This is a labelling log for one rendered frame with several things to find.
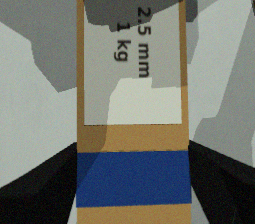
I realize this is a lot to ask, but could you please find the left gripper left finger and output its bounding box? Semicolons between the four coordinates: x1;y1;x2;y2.
0;142;77;224

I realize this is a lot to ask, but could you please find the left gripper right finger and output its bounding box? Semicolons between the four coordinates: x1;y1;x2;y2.
188;140;255;224

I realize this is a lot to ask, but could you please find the tan welding electrode pack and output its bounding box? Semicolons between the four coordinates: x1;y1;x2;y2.
76;0;192;224

